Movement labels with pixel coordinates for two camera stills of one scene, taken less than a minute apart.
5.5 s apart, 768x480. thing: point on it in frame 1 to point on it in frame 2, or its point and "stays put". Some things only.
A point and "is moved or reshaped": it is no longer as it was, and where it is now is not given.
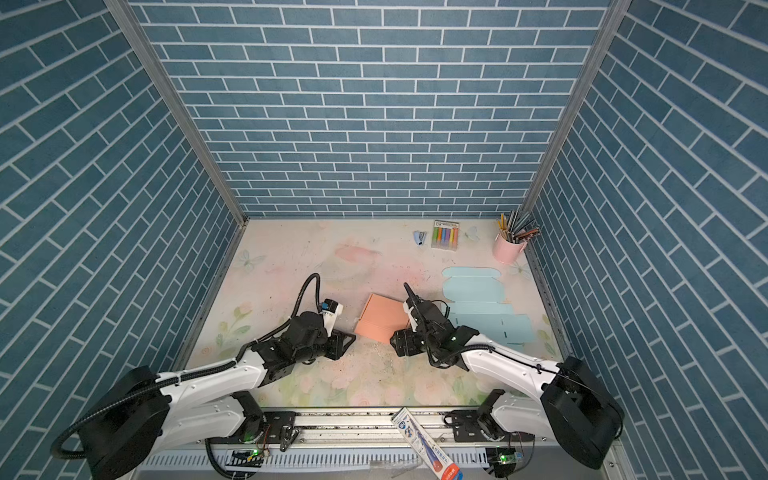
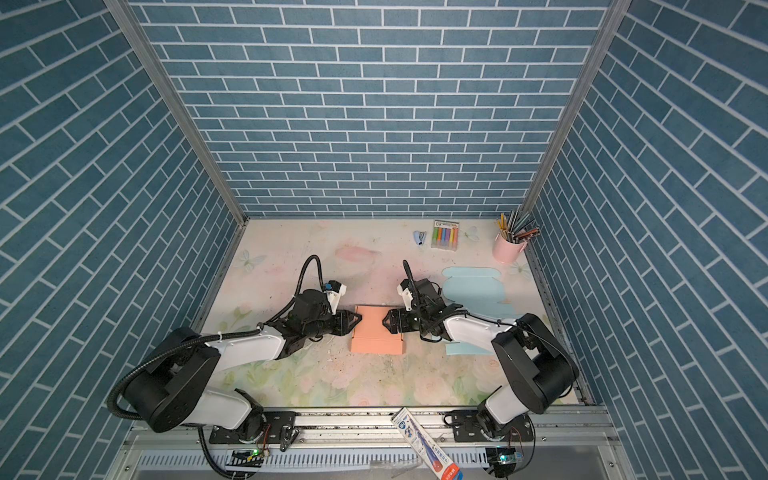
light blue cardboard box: (477, 297) stays put
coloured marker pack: (445, 235) stays put
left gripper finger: (352, 336) to (349, 319)
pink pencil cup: (506, 252) stays put
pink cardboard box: (382, 317) is moved or reshaped
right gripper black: (408, 348) to (393, 320)
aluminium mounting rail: (480, 445) stays put
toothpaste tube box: (406, 422) stays put
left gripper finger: (337, 353) to (347, 324)
